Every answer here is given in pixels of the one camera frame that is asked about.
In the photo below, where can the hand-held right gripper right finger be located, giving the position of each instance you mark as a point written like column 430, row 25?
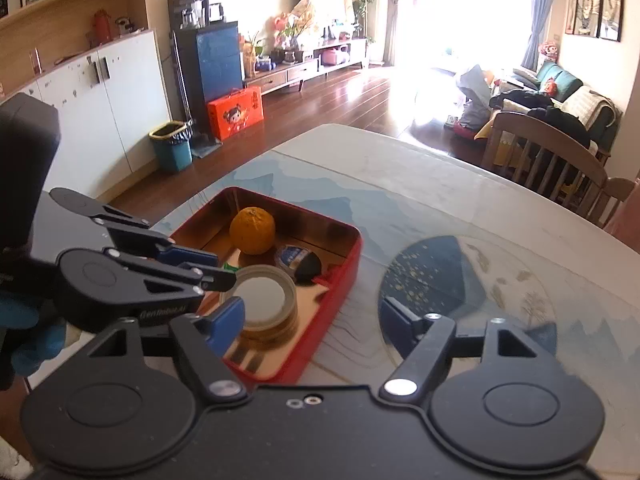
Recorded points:
column 397, row 325

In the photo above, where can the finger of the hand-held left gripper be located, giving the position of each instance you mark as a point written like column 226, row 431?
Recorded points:
column 215, row 281
column 185, row 256

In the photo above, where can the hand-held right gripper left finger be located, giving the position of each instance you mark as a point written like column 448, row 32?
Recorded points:
column 227, row 322

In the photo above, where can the orange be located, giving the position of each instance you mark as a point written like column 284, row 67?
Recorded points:
column 252, row 230

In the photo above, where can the red metal tin box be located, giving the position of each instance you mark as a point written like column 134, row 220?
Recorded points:
column 345, row 275

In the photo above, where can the dark packet with blue label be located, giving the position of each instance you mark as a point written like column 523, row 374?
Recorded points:
column 305, row 265

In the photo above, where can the person's left hand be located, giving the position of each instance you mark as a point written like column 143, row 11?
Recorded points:
column 25, row 330

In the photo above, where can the teal trash bin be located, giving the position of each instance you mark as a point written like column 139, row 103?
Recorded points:
column 172, row 155

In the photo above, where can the orange gift box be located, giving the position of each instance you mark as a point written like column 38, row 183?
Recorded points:
column 235, row 115

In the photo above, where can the red thermos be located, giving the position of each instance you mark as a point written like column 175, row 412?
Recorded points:
column 102, row 26

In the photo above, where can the dark cabinet with blue front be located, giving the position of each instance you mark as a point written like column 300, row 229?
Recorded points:
column 217, row 60

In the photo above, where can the wooden television cabinet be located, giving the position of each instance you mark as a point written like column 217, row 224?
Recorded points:
column 300, row 72

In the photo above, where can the black countertop appliance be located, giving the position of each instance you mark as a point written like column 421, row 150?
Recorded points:
column 187, row 5

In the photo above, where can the wooden slatted dining chair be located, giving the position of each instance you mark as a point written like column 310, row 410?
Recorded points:
column 550, row 142

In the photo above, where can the light blue bag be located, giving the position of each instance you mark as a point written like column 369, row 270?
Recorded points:
column 472, row 95

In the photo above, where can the potted orange pink flowers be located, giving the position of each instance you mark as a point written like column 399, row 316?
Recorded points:
column 287, row 30

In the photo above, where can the pink bag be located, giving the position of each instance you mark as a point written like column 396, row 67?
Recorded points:
column 335, row 56

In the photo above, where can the black jacket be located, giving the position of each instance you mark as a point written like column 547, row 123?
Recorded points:
column 560, row 115

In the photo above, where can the red cushion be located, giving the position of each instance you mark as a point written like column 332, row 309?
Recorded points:
column 550, row 86

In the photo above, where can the white knitted blanket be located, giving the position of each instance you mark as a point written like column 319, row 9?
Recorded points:
column 592, row 102

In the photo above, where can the teal sofa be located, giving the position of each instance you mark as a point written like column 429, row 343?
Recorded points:
column 565, row 80

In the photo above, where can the pink doll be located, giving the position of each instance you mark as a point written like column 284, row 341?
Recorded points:
column 549, row 50

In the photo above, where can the grey curtain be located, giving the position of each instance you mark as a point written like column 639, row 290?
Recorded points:
column 542, row 10
column 402, row 10

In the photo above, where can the white floor air conditioner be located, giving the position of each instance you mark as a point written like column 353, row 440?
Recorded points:
column 382, row 10

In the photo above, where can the wooden wall shelf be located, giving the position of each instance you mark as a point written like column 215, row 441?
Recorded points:
column 75, row 5

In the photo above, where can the black framed wall picture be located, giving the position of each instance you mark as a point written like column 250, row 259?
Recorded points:
column 589, row 7
column 611, row 5
column 571, row 10

